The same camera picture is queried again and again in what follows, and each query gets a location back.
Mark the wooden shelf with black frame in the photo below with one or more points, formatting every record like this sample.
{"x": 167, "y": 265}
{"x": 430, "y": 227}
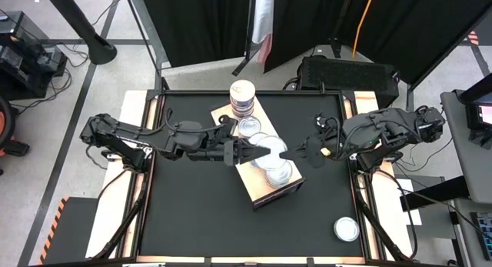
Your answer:
{"x": 250, "y": 182}

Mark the black monitor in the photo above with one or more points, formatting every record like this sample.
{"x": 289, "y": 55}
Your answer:
{"x": 476, "y": 105}

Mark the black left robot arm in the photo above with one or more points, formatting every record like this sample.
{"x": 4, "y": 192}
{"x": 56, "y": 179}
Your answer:
{"x": 115, "y": 134}

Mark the black computer case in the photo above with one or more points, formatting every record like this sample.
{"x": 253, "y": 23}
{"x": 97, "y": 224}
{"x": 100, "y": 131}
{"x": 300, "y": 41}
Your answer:
{"x": 346, "y": 78}

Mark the black orange wheeled device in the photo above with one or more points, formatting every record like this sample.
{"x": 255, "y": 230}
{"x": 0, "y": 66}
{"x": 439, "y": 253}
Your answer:
{"x": 5, "y": 121}

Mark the black hazard-striped floor mat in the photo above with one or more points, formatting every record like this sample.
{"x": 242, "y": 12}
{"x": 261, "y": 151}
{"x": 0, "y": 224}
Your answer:
{"x": 73, "y": 228}

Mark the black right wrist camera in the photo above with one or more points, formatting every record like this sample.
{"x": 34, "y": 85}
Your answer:
{"x": 324, "y": 124}

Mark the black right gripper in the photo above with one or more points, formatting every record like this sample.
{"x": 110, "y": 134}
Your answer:
{"x": 316, "y": 151}

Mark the white pink cloth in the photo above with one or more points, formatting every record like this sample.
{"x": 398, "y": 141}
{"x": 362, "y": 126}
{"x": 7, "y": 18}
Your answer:
{"x": 263, "y": 17}

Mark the black equipment cart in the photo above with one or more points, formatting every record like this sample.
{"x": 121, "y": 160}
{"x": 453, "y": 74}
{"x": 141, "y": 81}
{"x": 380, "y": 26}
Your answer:
{"x": 23, "y": 67}

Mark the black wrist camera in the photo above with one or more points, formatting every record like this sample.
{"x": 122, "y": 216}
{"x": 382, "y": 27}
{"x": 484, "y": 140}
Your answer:
{"x": 324, "y": 124}
{"x": 227, "y": 126}

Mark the black keyboard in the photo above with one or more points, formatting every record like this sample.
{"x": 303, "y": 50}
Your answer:
{"x": 484, "y": 232}

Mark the black flat bar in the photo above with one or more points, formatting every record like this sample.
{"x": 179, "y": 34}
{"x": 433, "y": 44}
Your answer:
{"x": 434, "y": 194}

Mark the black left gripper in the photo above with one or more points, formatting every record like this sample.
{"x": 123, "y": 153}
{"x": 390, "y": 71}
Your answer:
{"x": 221, "y": 151}

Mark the pink salmon can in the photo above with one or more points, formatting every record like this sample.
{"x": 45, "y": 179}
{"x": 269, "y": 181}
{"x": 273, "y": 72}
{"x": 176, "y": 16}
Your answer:
{"x": 243, "y": 112}
{"x": 242, "y": 91}

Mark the black curtain panel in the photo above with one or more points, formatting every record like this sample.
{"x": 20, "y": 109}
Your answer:
{"x": 200, "y": 24}
{"x": 415, "y": 24}

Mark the grey side table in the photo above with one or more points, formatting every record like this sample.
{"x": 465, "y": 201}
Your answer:
{"x": 465, "y": 171}

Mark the black pole with round base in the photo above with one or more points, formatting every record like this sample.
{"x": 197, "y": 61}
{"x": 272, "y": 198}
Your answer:
{"x": 102, "y": 51}

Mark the metal curtain frame post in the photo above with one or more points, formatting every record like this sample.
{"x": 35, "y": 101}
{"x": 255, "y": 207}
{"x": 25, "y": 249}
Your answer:
{"x": 153, "y": 36}

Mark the red seafood can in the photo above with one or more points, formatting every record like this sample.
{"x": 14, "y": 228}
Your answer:
{"x": 250, "y": 126}

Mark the black light stand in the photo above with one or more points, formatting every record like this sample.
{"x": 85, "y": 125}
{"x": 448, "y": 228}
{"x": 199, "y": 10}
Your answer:
{"x": 240, "y": 67}

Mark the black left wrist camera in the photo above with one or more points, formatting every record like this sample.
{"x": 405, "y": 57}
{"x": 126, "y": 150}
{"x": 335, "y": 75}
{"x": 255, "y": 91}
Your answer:
{"x": 227, "y": 126}

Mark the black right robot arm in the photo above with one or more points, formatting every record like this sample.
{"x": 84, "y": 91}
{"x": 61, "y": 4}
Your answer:
{"x": 384, "y": 132}

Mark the white paper sheet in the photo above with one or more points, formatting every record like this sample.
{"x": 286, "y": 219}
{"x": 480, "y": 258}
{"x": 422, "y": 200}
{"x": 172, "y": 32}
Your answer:
{"x": 413, "y": 217}

